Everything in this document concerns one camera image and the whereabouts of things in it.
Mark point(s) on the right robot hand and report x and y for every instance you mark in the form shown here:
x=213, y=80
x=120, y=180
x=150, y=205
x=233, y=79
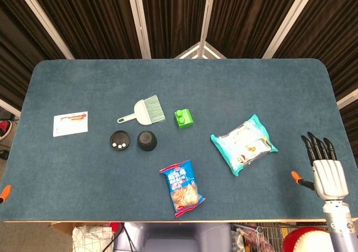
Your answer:
x=330, y=179

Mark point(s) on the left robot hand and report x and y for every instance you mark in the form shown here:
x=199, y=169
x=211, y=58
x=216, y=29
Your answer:
x=6, y=191

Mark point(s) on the black round lid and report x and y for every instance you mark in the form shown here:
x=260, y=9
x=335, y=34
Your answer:
x=120, y=137

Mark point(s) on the black faceted cup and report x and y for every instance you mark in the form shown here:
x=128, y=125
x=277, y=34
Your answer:
x=146, y=141

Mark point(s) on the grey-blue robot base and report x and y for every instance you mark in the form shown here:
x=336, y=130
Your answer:
x=179, y=238

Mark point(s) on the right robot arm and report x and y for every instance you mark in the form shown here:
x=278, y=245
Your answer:
x=339, y=224

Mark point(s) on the mint green hand brush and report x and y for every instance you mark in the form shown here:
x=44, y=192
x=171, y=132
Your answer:
x=144, y=112

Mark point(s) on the red round ball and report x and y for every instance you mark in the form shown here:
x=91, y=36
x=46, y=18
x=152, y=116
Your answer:
x=305, y=240

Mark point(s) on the white printed card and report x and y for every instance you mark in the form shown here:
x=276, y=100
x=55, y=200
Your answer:
x=70, y=127

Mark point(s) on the white checkered cloth bag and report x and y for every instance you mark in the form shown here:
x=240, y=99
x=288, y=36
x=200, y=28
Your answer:
x=89, y=239

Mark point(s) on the teal clear snack bag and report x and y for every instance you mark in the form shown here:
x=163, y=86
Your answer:
x=240, y=142

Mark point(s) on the dark brown curtain panel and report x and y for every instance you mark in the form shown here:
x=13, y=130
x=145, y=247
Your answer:
x=16, y=53
x=246, y=16
x=335, y=33
x=92, y=19
x=173, y=16

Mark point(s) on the blue biscuit snack bag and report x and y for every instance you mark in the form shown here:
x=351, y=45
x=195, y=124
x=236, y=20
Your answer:
x=183, y=187

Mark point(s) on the green toy building block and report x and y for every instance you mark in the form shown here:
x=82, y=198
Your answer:
x=186, y=121

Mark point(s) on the white screen frame post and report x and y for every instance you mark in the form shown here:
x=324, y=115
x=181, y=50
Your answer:
x=44, y=19
x=208, y=11
x=140, y=22
x=288, y=19

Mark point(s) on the white screen foot frame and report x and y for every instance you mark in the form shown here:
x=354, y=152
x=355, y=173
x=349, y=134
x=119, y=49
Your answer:
x=215, y=52

